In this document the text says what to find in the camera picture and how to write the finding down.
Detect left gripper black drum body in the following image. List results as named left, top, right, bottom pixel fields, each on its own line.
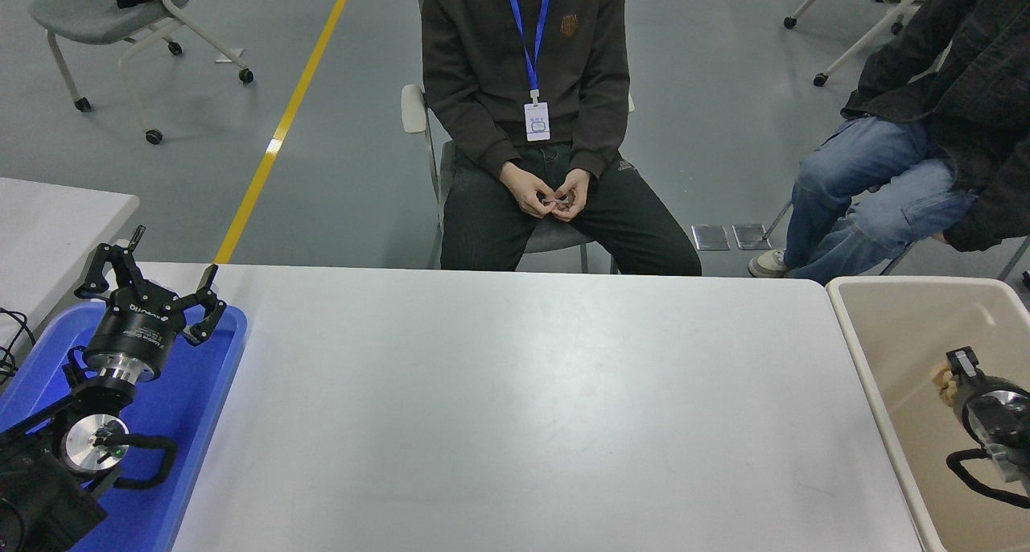
left=84, top=285, right=188, bottom=366

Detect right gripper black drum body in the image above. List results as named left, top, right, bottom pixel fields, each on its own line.
left=956, top=377, right=1008, bottom=442

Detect tan paper ball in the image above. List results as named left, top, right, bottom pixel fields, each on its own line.
left=932, top=363, right=960, bottom=410

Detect person's right hand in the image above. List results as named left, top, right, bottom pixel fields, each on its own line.
left=499, top=162, right=556, bottom=218

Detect person's left hand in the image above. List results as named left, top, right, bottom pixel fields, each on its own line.
left=552, top=168, right=591, bottom=221

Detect large pale beige bin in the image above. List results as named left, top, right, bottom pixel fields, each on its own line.
left=827, top=276, right=1030, bottom=552

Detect white side table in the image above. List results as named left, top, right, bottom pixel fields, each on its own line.
left=0, top=176, right=140, bottom=352

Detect blue plastic tray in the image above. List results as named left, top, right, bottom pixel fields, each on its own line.
left=0, top=303, right=249, bottom=552

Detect person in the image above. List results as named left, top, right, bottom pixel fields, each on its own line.
left=748, top=0, right=1030, bottom=286
left=421, top=0, right=702, bottom=277

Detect grey office chair white armrests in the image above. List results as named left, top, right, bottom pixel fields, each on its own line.
left=401, top=0, right=637, bottom=275

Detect black cable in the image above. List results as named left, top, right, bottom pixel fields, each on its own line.
left=0, top=307, right=37, bottom=388

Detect blue lanyard with white badge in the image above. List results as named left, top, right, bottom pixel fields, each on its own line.
left=503, top=0, right=556, bottom=142

